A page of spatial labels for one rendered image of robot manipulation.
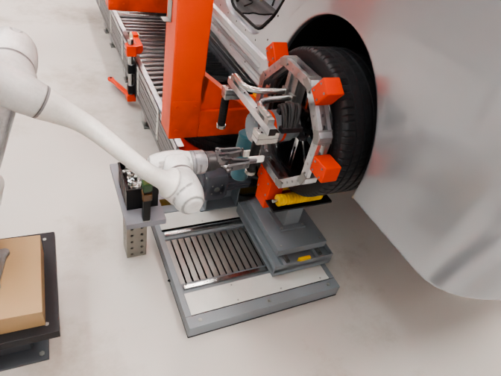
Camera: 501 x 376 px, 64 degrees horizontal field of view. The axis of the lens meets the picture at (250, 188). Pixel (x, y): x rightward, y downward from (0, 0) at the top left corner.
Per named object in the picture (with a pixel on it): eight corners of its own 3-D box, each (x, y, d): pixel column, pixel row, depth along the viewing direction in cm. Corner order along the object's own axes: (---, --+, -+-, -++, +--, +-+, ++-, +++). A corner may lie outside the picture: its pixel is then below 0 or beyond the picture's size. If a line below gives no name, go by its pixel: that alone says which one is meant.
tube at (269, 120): (311, 123, 155) (318, 98, 149) (267, 126, 147) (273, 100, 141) (290, 100, 167) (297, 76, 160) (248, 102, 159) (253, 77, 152)
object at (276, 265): (328, 263, 223) (334, 252, 217) (271, 277, 208) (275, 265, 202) (287, 204, 256) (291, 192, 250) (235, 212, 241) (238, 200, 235)
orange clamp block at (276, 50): (290, 62, 176) (287, 42, 176) (274, 61, 173) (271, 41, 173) (282, 67, 182) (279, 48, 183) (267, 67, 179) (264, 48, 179)
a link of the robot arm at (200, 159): (192, 180, 146) (207, 178, 148) (194, 160, 140) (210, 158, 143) (185, 165, 152) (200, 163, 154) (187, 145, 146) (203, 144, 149)
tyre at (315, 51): (364, 14, 166) (290, 91, 224) (316, 10, 156) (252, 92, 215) (411, 165, 153) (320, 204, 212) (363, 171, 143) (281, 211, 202)
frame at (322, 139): (306, 210, 177) (347, 100, 143) (294, 212, 175) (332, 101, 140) (256, 140, 213) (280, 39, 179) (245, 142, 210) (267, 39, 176)
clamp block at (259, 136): (277, 143, 154) (280, 132, 151) (256, 145, 150) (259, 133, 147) (271, 136, 157) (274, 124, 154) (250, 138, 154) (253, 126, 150)
